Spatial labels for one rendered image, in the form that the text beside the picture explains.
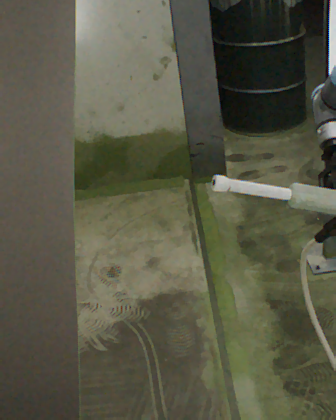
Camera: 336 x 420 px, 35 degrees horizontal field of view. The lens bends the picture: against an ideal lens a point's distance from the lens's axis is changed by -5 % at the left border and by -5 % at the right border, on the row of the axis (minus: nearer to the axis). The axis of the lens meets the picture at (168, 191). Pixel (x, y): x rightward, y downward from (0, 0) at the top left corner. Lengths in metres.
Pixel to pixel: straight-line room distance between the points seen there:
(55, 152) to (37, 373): 0.23
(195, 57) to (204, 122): 0.34
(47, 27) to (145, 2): 2.20
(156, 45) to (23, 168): 2.22
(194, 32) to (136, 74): 0.35
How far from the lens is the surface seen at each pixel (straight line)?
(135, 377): 1.81
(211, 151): 2.81
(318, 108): 1.42
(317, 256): 2.28
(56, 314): 0.49
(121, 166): 2.82
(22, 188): 0.42
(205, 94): 2.70
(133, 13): 2.58
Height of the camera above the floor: 1.37
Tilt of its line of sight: 29 degrees down
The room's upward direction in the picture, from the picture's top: 9 degrees counter-clockwise
